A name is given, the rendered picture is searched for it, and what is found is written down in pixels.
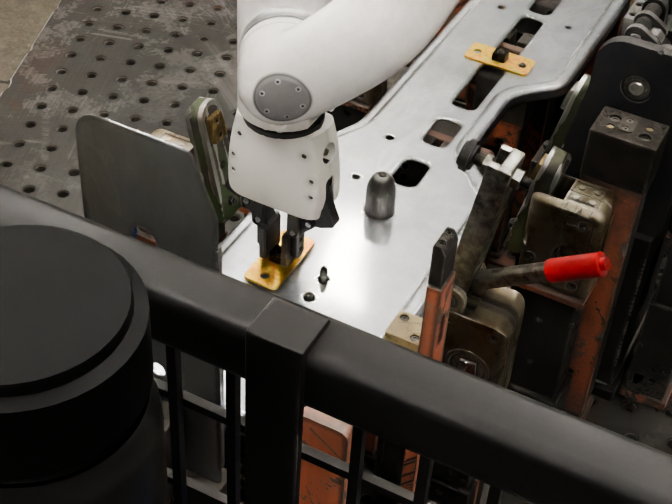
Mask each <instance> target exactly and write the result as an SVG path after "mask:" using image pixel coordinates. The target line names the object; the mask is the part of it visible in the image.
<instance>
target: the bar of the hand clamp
mask: <svg viewBox="0 0 672 504"><path fill-rule="evenodd" d="M479 143H480V142H479V141H478V140H476V139H473V138H472V139H471V140H470V141H469V140H467V141H466V142H465V144H464V145H463V147H462V149H461V151H460V153H459V155H458V157H457V160H456V164H457V165H458V167H457V168H458V169H459V170H461V171H463V172H465V171H466V170H470V169H471V168H472V166H473V165H476V166H478V167H481V168H480V171H479V172H480V173H482V174H484V175H483V178H482V181H481V183H480V186H479V189H478V192H477V194H476V197H475V200H474V203H473V205H472V208H471V211H470V214H469V216H468V219H467V222H466V225H465V227H464V230H463V233H462V236H461V238H460V241H459V244H458V247H457V252H456V258H455V265H454V270H453V271H455V278H454V285H457V286H459V287H460V288H461V289H463V290H464V292H465V293H466V294H467V293H468V294H471V293H472V292H468V289H469V287H470V284H471V281H472V279H473V276H474V275H475V273H476V272H477V271H479V270H481V268H482V266H483V263H484V261H485V258H486V256H487V253H488V251H489V248H490V245H491V243H492V240H493V238H494V235H495V233H496V230H497V227H498V225H499V222H500V220H501V217H502V215H503V212H504V209H505V207H506V204H507V202H508V199H509V197H510V194H511V192H512V189H515V190H517V189H518V188H519V187H522V188H524V189H526V190H528V191H529V190H530V188H531V186H532V184H533V182H534V180H532V179H530V178H528V177H526V176H525V174H526V171H524V170H522V169H520V168H521V166H522V163H523V161H524V158H525V153H524V152H522V151H520V150H517V149H515V148H512V147H510V146H508V145H505V144H502V145H501V147H500V149H499V151H498V154H497V157H496V156H493V155H491V154H487V156H486V157H485V156H483V155H481V154H479V153H480V150H481V146H480V145H479ZM495 157H496V159H495ZM494 160H495V161H494Z"/></svg>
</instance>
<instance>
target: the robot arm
mask: <svg viewBox="0 0 672 504"><path fill-rule="evenodd" d="M459 1H460V0H237V104H238V108H237V111H236V115H235V119H234V123H233V127H232V133H231V138H230V146H229V158H228V179H227V181H226V183H225V187H226V188H227V189H228V190H229V191H231V192H232V193H233V194H235V195H236V196H237V197H239V198H240V197H241V199H242V202H243V203H244V204H245V205H246V207H247V208H248V209H249V211H250V212H251V213H252V221H253V223H254V224H256V225H257V243H258V244H259V257H260V258H263V259H265V258H267V257H268V256H269V252H270V251H271V250H272V249H273V248H274V246H275V245H276V244H279V243H280V225H281V215H280V212H279V211H282V212H285V213H287V231H286V232H285V233H284V234H283V235H282V237H281V265H282V266H283V267H286V268H287V267H288V266H289V265H290V264H291V262H292V261H293V260H294V259H295V258H297V259H298V258H299V257H300V256H301V254H302V252H303V250H304V236H305V232H306V231H309V230H311V229H313V228H314V227H318V228H334V226H335V225H336V224H337V223H338V222H339V220H340V218H339V215H338V212H337V209H336V206H335V203H334V201H335V200H336V198H337V197H338V195H339V190H340V159H339V145H338V138H337V132H336V127H335V123H334V119H333V116H332V115H331V114H329V113H327V111H330V112H332V111H333V110H334V109H335V108H336V107H338V106H340V105H342V104H344V103H346V102H348V101H350V100H352V99H353V98H355V97H357V96H359V95H361V94H363V93H365V92H367V91H368V90H370V89H372V88H374V87H375V86H377V85H379V84H380V83H382V82H384V81H385V80H387V79H388V78H390V77H391V76H393V75H394V74H396V73H397V72H398V71H400V70H401V69H402V68H403V67H405V66H406V65H407V64H408V63H409V62H411V61H412V60H413V59H414V58H415V57H416V56H417V55H418V54H419V53H420V52H421V51H422V50H423V49H424V48H425V47H426V46H427V45H428V44H429V43H430V41H431V40H432V39H433V38H434V37H435V35H436V34H437V33H438V31H439V30H440V29H441V27H442V26H443V25H444V23H445V22H446V21H447V19H448V18H449V16H450V15H451V13H452V12H453V10H454V8H455V7H456V5H457V4H458V2H459ZM275 209H277V210H279V211H276V210H275Z"/></svg>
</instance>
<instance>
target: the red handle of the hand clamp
mask: <svg viewBox="0 0 672 504"><path fill-rule="evenodd" d="M610 267H611V263H610V259H609V258H608V257H606V256H605V254H604V253H603V252H601V251H600V252H593V253H586V254H578V255H571V256H564V257H557V258H549V259H547V260H546V261H545V262H537V263H530V264H523V265H515V266H508V267H501V268H493V269H486V270H479V271H477V272H476V273H475V275H474V276H473V279H472V281H471V284H470V287H469V289H468V292H473V291H478V290H486V289H494V288H501V287H509V286H517V285H525V284H533V283H541V282H549V283H559V282H568V281H576V280H584V279H592V278H600V277H605V276H606V275H607V273H608V270H610Z"/></svg>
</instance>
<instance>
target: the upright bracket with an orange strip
mask: <svg viewBox="0 0 672 504"><path fill-rule="evenodd" d="M457 245H458V236H457V234H456V231H455V229H453V228H450V227H447V228H446V229H445V230H444V232H443V233H442V234H441V236H440V237H439V239H438V240H437V241H436V243H435V244H434V245H433V250H432V257H431V265H430V272H429V280H428V284H429V285H428V286H427V290H426V297H425V305H424V312H423V319H422V327H421V334H420V341H419V349H418V353H420V354H423V355H425V356H428V357H430V358H433V359H435V360H437V361H440V362H442V356H443V350H444V343H445V337H446V330H447V324H448V317H449V311H450V304H451V298H452V291H453V285H454V278H455V271H453V270H454V265H455V258H456V252H457ZM419 459H420V455H419V454H417V453H414V452H412V451H410V450H408V449H405V452H404V460H403V467H402V474H401V482H400V486H401V487H403V488H405V489H407V490H410V491H412V492H414V493H415V486H416V479H417V473H418V466H419Z"/></svg>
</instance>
